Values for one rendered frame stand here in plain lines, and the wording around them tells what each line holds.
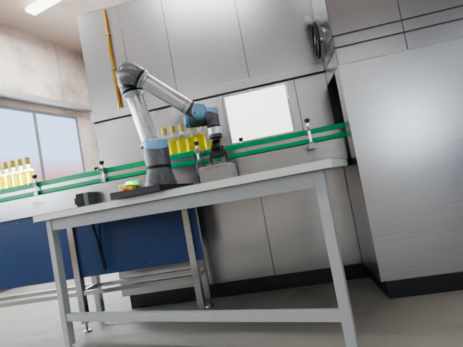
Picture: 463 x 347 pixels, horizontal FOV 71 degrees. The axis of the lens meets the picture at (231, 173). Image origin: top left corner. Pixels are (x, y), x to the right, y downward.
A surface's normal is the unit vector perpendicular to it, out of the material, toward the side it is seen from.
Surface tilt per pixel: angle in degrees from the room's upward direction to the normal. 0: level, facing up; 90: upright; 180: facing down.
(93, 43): 90
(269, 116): 90
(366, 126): 90
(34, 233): 90
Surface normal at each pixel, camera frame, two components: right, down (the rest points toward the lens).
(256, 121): -0.14, -0.02
